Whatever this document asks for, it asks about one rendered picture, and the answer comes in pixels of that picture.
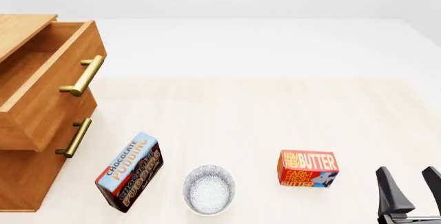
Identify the chocolate pudding box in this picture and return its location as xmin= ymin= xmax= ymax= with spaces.
xmin=94 ymin=131 xmax=165 ymax=214

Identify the closed wooden drawer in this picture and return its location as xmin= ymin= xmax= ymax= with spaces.
xmin=35 ymin=88 xmax=99 ymax=154

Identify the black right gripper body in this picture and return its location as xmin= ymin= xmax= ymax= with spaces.
xmin=376 ymin=210 xmax=441 ymax=224

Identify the short brass drawer handle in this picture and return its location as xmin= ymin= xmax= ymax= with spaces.
xmin=54 ymin=117 xmax=93 ymax=159

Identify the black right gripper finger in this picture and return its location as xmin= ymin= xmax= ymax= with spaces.
xmin=375 ymin=166 xmax=416 ymax=216
xmin=422 ymin=166 xmax=441 ymax=216

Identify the speckled black and white bowl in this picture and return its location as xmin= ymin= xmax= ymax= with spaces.
xmin=182 ymin=164 xmax=237 ymax=216

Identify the long brass drawer handle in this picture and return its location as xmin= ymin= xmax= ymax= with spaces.
xmin=59 ymin=54 xmax=105 ymax=98

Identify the red butter box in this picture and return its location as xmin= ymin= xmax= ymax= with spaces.
xmin=276 ymin=149 xmax=340 ymax=189

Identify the open wooden drawer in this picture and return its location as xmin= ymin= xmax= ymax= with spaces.
xmin=0 ymin=19 xmax=108 ymax=154

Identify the wooden cabinet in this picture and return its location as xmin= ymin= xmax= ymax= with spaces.
xmin=0 ymin=14 xmax=99 ymax=213

